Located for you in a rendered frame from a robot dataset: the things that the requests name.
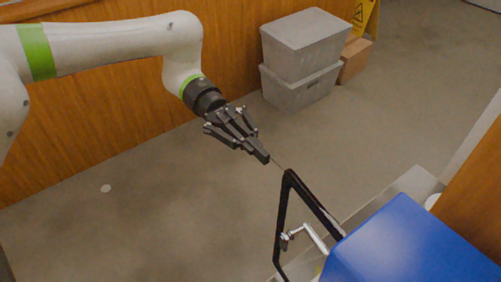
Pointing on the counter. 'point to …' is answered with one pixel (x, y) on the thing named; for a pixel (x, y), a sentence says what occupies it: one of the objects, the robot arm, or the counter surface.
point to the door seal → (282, 215)
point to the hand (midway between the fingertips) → (257, 150)
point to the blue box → (406, 250)
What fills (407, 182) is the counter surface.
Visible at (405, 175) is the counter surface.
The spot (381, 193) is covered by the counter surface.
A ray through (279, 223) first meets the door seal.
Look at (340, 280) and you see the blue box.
